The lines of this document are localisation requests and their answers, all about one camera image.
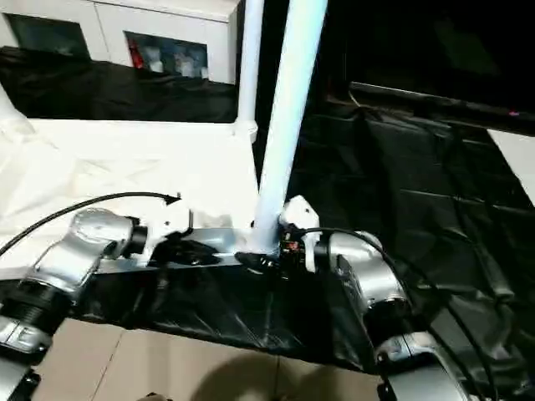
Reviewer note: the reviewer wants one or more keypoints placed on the white glass-door cabinet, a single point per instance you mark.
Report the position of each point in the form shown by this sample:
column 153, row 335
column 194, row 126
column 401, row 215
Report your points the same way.
column 104, row 21

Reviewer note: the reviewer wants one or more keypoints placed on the black mat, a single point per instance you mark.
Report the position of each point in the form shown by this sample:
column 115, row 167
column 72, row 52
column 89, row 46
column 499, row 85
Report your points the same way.
column 418, row 209

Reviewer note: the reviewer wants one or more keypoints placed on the black flat screen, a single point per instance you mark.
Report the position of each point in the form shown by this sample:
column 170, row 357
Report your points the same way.
column 439, row 104

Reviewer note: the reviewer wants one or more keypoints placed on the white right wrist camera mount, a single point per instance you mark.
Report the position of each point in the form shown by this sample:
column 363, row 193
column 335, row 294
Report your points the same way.
column 303, row 213

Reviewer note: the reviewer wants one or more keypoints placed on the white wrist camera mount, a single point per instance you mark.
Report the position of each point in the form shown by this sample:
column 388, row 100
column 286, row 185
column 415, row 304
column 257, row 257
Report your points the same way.
column 171, row 221
column 303, row 213

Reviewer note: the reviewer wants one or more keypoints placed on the white plastic table top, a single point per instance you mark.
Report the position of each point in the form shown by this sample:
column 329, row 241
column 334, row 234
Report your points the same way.
column 125, row 158

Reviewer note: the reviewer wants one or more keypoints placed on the white flat board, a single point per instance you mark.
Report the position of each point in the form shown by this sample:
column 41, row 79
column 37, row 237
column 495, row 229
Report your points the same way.
column 516, row 158

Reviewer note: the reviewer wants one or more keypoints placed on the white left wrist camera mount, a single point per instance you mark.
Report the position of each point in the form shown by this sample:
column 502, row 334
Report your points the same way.
column 171, row 221

